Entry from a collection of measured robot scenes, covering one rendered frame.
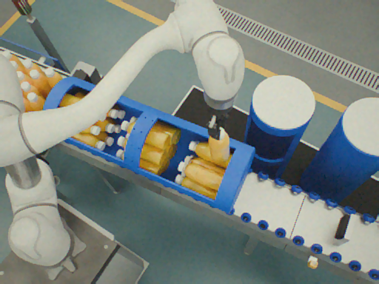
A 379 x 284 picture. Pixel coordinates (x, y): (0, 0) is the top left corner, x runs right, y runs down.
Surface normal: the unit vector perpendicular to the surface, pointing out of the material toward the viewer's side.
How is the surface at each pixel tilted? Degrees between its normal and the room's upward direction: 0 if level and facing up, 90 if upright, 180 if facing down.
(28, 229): 4
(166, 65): 0
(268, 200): 0
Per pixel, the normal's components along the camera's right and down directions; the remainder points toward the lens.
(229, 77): 0.27, 0.80
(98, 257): -0.13, -0.44
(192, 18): -0.22, -0.25
